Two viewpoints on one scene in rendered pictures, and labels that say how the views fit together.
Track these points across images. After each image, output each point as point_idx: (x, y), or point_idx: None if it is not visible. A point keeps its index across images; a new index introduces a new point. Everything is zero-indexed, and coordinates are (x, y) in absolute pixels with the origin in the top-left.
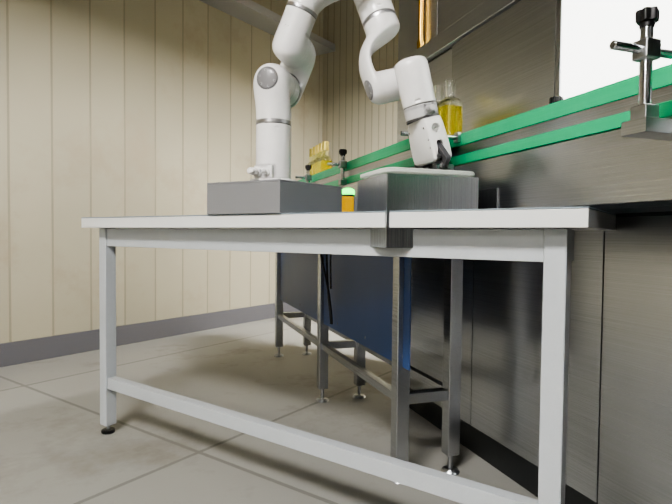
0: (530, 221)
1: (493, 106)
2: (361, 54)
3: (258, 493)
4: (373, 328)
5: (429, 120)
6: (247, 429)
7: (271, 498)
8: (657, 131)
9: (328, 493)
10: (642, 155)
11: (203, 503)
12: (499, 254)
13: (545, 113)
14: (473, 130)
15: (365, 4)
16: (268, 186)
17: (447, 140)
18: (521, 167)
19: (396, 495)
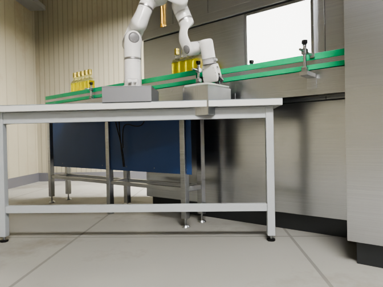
0: (264, 102)
1: None
2: (183, 33)
3: (133, 241)
4: (161, 162)
5: (215, 65)
6: (126, 209)
7: (141, 241)
8: (309, 74)
9: (163, 235)
10: (296, 82)
11: (112, 247)
12: (249, 115)
13: (255, 66)
14: None
15: (181, 12)
16: (144, 89)
17: (220, 73)
18: (247, 85)
19: (191, 230)
